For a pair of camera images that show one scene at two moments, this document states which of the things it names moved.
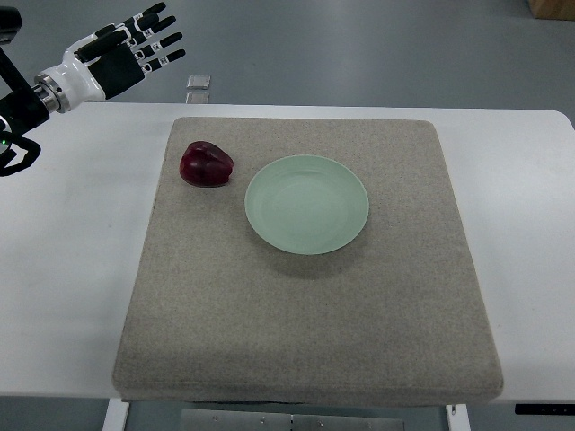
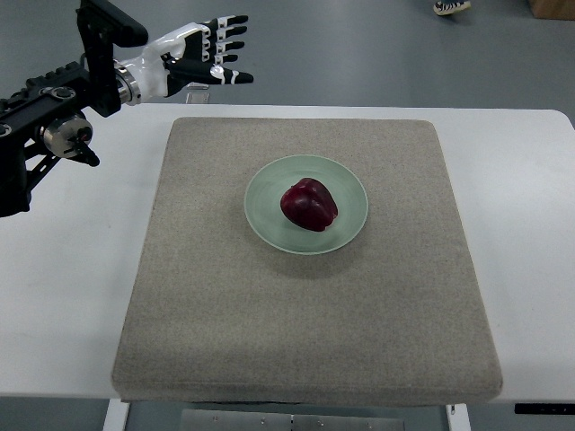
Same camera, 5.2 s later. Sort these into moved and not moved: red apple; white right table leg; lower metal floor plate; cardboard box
Moved: red apple
Not moved: white right table leg; lower metal floor plate; cardboard box
